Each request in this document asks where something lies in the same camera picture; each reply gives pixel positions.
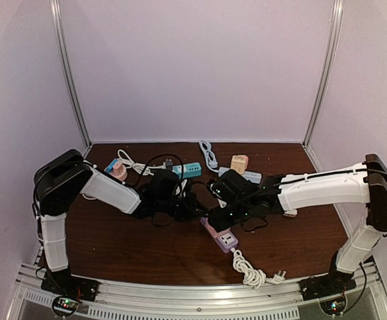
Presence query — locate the purple power strip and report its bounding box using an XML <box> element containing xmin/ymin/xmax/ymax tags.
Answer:
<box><xmin>200</xmin><ymin>217</ymin><xmax>239</xmax><ymax>253</ymax></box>

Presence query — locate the teal power strip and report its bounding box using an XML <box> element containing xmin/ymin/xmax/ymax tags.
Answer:
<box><xmin>172</xmin><ymin>162</ymin><xmax>202</xmax><ymax>179</ymax></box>

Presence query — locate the aluminium front rail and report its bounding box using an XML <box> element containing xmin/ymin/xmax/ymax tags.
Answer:
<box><xmin>4</xmin><ymin>262</ymin><xmax>387</xmax><ymax>319</ymax></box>

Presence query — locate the pink round plug adapter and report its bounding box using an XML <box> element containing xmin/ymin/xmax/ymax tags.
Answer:
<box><xmin>105</xmin><ymin>159</ymin><xmax>127</xmax><ymax>181</ymax></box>

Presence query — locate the aluminium corner post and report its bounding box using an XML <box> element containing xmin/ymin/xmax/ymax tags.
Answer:
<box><xmin>49</xmin><ymin>0</ymin><xmax>92</xmax><ymax>148</ymax></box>
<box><xmin>302</xmin><ymin>0</ymin><xmax>345</xmax><ymax>147</ymax></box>

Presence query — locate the beige cube socket adapter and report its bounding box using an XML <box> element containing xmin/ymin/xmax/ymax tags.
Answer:
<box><xmin>230</xmin><ymin>155</ymin><xmax>249</xmax><ymax>175</ymax></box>

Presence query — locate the right aluminium corner post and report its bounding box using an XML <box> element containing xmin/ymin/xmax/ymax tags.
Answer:
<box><xmin>302</xmin><ymin>0</ymin><xmax>345</xmax><ymax>147</ymax></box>

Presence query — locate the white coiled cord left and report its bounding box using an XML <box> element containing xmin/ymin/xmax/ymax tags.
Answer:
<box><xmin>81</xmin><ymin>149</ymin><xmax>154</xmax><ymax>201</ymax></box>

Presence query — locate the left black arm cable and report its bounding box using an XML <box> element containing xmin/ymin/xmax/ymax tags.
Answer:
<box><xmin>29</xmin><ymin>153</ymin><xmax>214</xmax><ymax>227</ymax></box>

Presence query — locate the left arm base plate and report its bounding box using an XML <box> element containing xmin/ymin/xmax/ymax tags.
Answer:
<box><xmin>41</xmin><ymin>269</ymin><xmax>99</xmax><ymax>302</ymax></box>

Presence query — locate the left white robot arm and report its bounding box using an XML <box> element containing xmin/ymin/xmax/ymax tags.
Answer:
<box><xmin>32</xmin><ymin>149</ymin><xmax>207</xmax><ymax>296</ymax></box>

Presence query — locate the blue-grey power strip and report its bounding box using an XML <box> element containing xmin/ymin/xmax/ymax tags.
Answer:
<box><xmin>218</xmin><ymin>167</ymin><xmax>262</xmax><ymax>184</ymax></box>

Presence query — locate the left aluminium corner post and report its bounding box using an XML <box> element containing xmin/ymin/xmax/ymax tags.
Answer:
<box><xmin>49</xmin><ymin>0</ymin><xmax>92</xmax><ymax>148</ymax></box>

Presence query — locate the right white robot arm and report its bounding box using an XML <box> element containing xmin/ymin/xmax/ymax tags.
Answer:
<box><xmin>208</xmin><ymin>154</ymin><xmax>387</xmax><ymax>295</ymax></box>

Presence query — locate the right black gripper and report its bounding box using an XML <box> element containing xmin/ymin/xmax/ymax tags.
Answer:
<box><xmin>208</xmin><ymin>203</ymin><xmax>254</xmax><ymax>233</ymax></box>

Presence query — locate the white bundled power cord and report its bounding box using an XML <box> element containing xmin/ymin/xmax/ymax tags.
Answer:
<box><xmin>230</xmin><ymin>249</ymin><xmax>288</xmax><ymax>287</ymax></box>

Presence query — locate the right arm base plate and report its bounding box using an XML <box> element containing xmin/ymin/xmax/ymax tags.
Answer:
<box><xmin>298</xmin><ymin>271</ymin><xmax>356</xmax><ymax>301</ymax></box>

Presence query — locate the small dark plug charger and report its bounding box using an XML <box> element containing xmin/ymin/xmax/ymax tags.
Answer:
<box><xmin>164</xmin><ymin>159</ymin><xmax>173</xmax><ymax>171</ymax></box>

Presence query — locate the white plug adapter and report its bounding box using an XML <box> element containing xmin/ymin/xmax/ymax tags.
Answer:
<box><xmin>283</xmin><ymin>209</ymin><xmax>298</xmax><ymax>217</ymax></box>

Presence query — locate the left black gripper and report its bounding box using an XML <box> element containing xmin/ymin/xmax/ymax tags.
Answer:
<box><xmin>156</xmin><ymin>191</ymin><xmax>209</xmax><ymax>223</ymax></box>

